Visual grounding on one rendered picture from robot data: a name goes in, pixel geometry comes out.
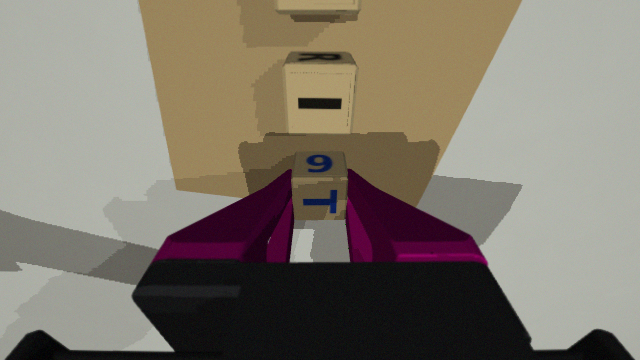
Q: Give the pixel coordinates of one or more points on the tan flat mat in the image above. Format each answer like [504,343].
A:
[217,68]

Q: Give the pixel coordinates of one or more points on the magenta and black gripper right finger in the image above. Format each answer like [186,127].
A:
[399,232]

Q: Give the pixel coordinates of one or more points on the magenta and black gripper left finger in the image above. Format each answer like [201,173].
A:
[241,230]

